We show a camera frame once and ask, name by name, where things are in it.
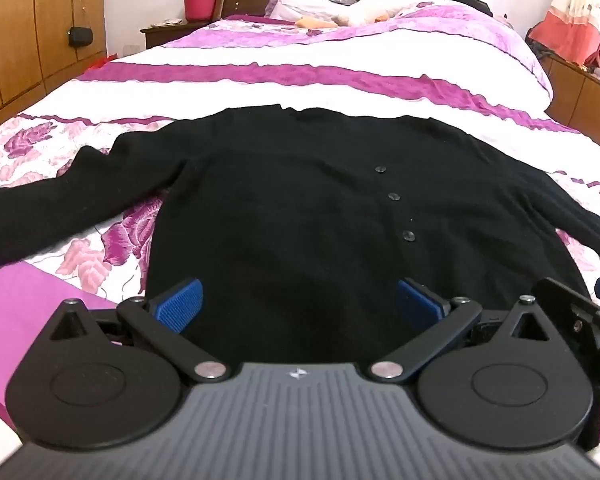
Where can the dark wooden nightstand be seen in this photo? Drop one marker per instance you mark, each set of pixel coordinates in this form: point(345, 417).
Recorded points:
point(162, 35)

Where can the orange soft toy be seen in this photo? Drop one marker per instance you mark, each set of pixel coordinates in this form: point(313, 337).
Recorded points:
point(312, 22)

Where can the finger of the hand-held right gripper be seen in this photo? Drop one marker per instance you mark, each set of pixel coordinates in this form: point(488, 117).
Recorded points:
point(565, 305)

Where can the white plush toy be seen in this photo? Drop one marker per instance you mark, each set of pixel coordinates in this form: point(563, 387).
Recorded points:
point(382, 2)

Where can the light wooden wardrobe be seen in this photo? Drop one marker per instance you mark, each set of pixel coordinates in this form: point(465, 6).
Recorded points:
point(20, 20)

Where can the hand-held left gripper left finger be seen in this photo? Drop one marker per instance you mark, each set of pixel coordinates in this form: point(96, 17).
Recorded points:
point(177, 307)

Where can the red bucket with green lid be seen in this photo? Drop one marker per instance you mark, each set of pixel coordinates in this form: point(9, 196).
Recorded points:
point(199, 5)

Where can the small black hanging bag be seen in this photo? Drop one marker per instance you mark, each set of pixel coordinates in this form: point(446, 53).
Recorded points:
point(80, 36)

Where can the lavender pillow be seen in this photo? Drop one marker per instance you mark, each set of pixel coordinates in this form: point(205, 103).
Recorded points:
point(300, 2)

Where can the magenta bed sheet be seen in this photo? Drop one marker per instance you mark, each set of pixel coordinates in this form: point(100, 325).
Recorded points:
point(20, 300)

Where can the purple white ruffled comforter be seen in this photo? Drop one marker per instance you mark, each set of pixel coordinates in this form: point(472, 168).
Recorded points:
point(430, 22)

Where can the light wooden dresser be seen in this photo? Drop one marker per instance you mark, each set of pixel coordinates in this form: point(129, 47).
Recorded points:
point(580, 100)

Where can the floral pink white quilt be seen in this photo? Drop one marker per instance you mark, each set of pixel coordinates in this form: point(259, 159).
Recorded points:
point(55, 160)

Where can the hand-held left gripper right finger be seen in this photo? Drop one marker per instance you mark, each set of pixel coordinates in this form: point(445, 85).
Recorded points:
point(420, 305)

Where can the black button cardigan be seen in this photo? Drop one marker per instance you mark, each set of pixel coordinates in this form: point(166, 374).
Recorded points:
point(280, 210)

